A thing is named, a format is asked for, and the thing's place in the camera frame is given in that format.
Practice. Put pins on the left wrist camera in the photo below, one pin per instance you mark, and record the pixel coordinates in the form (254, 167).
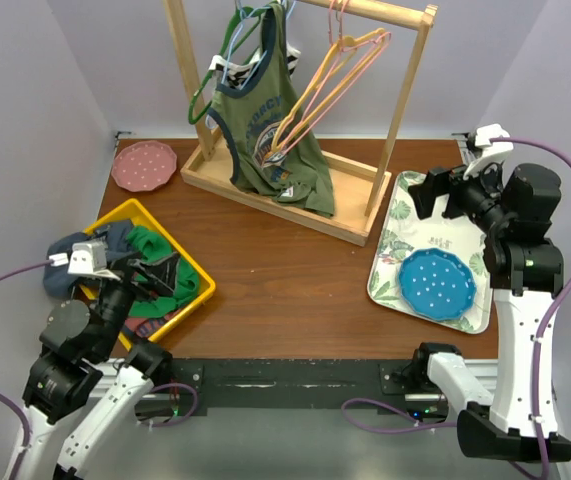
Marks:
(88, 260)

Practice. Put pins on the blue grey shirt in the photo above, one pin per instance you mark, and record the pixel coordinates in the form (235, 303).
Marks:
(57, 282)

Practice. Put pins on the blue polka dot plate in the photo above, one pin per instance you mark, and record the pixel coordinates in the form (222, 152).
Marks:
(436, 285)

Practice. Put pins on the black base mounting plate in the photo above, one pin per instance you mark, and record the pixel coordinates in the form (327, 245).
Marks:
(292, 384)

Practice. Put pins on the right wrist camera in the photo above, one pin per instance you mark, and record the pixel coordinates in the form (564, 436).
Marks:
(487, 144)

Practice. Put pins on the pink clothes hanger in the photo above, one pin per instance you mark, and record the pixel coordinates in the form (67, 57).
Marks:
(337, 85)

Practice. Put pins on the pink polka dot plate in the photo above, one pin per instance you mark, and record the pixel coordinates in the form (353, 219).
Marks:
(144, 166)

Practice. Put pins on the black white striped garment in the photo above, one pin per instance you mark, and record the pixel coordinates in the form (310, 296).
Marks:
(239, 74)

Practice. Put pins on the green clothes hanger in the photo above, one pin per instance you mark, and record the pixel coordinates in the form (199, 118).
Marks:
(195, 113)

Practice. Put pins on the olive green tank top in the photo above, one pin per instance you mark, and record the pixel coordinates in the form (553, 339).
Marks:
(250, 120)

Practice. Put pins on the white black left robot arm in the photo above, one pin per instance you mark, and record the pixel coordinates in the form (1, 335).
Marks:
(79, 337)

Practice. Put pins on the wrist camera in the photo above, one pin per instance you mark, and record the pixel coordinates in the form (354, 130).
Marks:
(88, 260)
(487, 144)

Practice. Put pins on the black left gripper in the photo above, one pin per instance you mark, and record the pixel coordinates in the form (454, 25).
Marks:
(160, 276)

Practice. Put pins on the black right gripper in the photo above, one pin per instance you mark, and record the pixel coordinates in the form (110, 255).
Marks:
(437, 183)

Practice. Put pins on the floral serving tray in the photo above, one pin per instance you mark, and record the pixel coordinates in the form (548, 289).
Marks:
(403, 233)

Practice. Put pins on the red navy tank top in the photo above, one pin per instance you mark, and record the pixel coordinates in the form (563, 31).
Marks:
(152, 322)

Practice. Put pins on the wooden clothes rack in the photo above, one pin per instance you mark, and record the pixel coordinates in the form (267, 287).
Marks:
(359, 32)

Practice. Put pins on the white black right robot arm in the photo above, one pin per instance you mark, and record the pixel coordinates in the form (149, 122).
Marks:
(516, 422)

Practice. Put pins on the light blue clothes hanger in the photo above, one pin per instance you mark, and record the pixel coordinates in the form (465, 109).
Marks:
(243, 14)

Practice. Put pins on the yellow plastic bin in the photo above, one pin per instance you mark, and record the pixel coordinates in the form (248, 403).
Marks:
(134, 211)

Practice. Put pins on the yellow clothes hanger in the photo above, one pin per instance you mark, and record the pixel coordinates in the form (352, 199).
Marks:
(315, 87)

